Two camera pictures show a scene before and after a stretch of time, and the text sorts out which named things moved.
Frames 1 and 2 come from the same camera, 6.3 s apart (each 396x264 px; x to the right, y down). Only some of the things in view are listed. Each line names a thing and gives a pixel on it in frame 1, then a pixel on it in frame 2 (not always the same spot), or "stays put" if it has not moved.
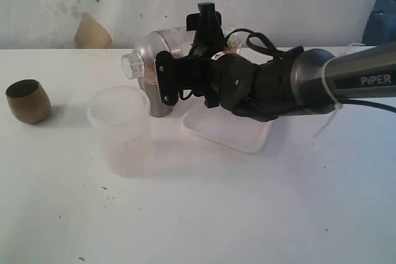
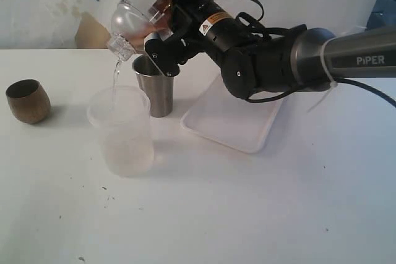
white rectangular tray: [217, 123] stays put
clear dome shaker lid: [142, 64] -> [130, 27]
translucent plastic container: [123, 114] stays put
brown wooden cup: [28, 101] stays put
